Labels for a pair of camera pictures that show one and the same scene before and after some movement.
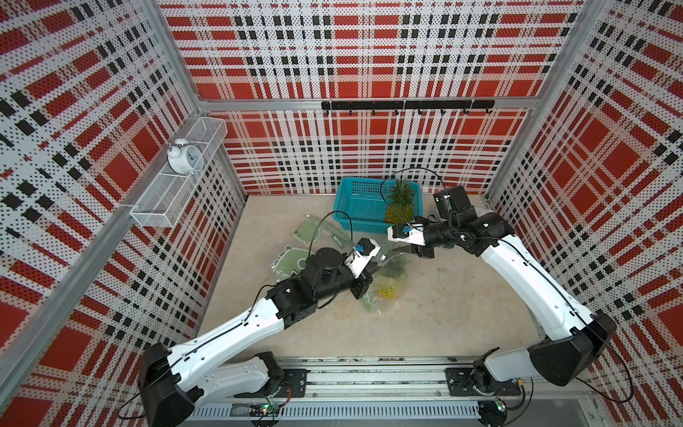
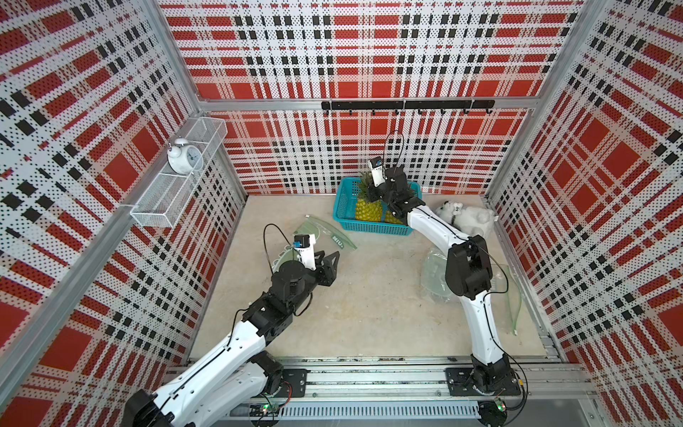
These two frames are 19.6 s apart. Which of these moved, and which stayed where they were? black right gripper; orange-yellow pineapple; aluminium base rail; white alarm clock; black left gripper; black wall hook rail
Moved: black left gripper; black right gripper; orange-yellow pineapple
Stayed: aluminium base rail; white alarm clock; black wall hook rail
